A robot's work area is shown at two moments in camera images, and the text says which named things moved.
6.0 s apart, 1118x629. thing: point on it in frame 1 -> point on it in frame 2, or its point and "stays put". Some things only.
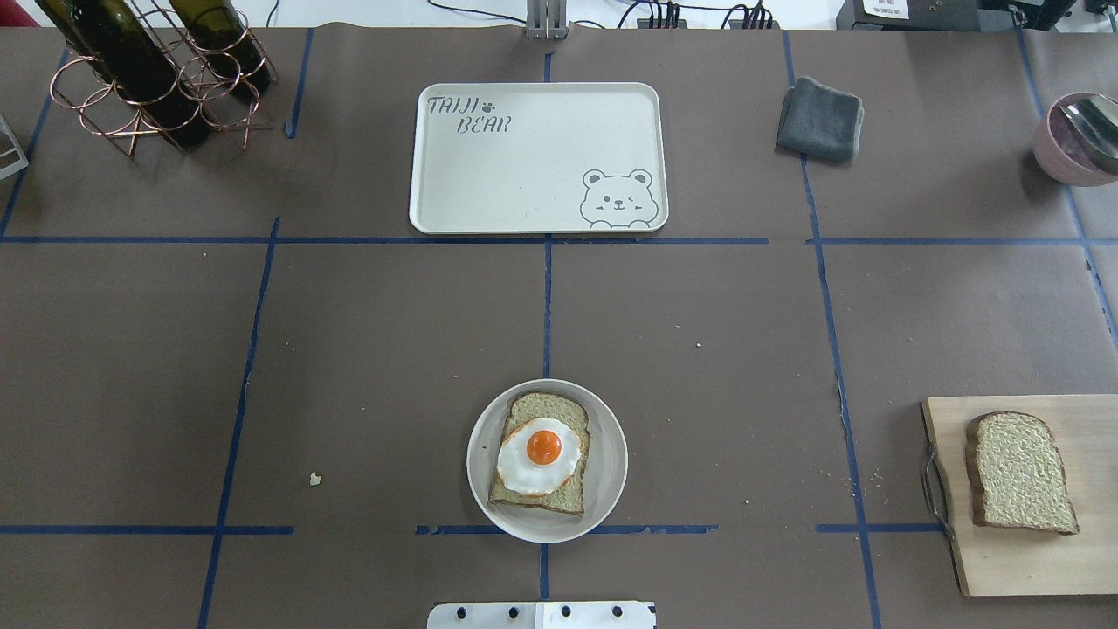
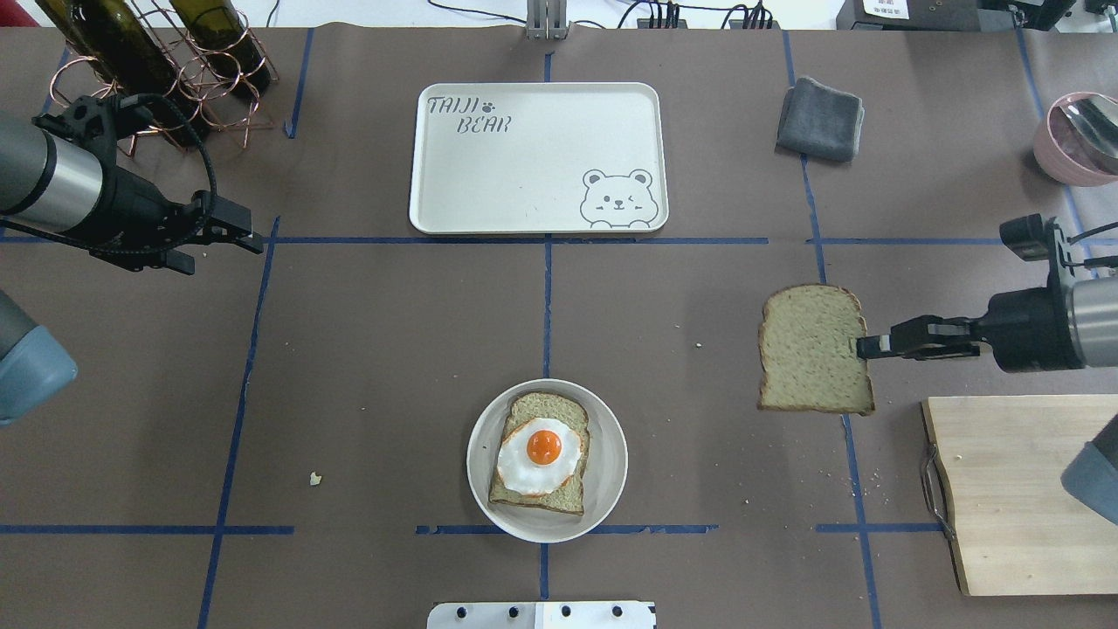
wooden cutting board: (1000, 561) stays put
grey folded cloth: (819, 121) stays put
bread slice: (1017, 473) -> (807, 338)
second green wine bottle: (226, 43) stays put
